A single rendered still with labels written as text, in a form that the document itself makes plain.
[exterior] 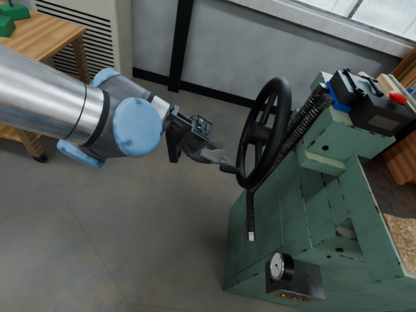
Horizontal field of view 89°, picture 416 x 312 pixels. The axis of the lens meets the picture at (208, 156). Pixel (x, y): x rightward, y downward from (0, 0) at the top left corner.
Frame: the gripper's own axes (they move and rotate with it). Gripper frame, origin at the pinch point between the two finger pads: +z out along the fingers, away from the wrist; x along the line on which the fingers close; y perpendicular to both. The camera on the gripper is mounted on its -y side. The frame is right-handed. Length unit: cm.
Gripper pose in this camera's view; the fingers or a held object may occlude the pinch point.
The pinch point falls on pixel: (221, 160)
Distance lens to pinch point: 62.1
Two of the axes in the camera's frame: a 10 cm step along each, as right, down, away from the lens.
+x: 1.5, -7.4, 6.6
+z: 8.2, 4.6, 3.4
